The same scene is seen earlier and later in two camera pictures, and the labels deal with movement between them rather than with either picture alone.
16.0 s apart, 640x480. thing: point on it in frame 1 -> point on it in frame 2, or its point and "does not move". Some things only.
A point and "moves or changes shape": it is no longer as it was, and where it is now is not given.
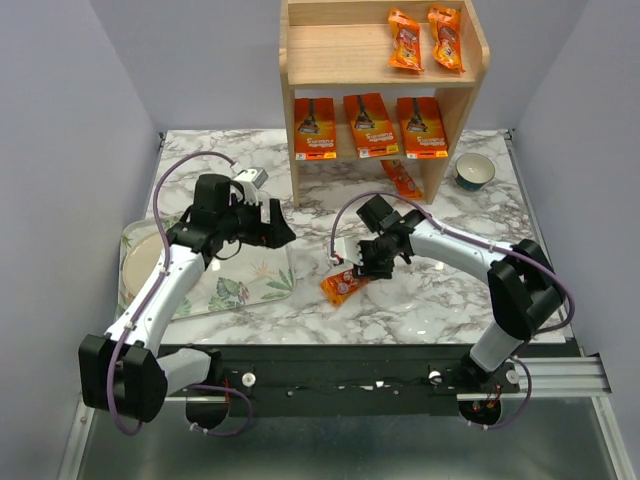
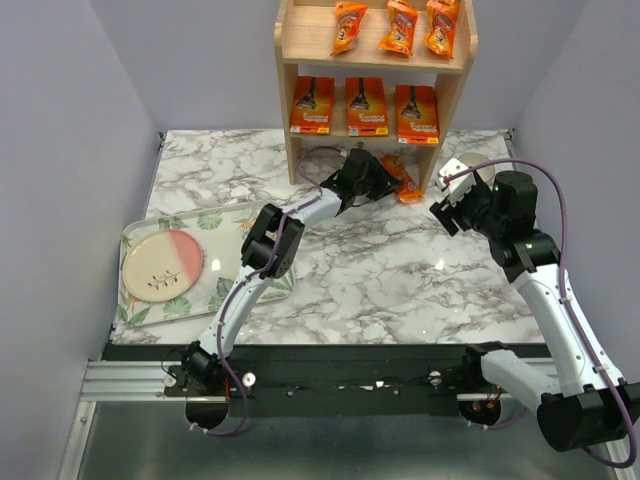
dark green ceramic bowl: [473, 171] does not move
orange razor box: [314, 128] -> [312, 108]
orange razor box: [373, 130] moves or changes shape
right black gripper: [368, 270] -> [444, 211]
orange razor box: [423, 129] moves or changes shape
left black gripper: [275, 234] -> [384, 182]
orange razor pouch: [337, 288] -> [349, 18]
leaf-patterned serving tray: [234, 276] does not move
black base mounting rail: [355, 381] does not move
